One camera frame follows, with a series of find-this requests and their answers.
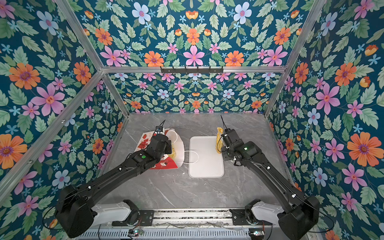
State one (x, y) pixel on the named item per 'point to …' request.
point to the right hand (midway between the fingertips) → (227, 150)
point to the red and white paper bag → (165, 162)
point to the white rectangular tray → (204, 161)
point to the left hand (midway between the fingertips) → (170, 138)
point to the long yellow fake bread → (219, 140)
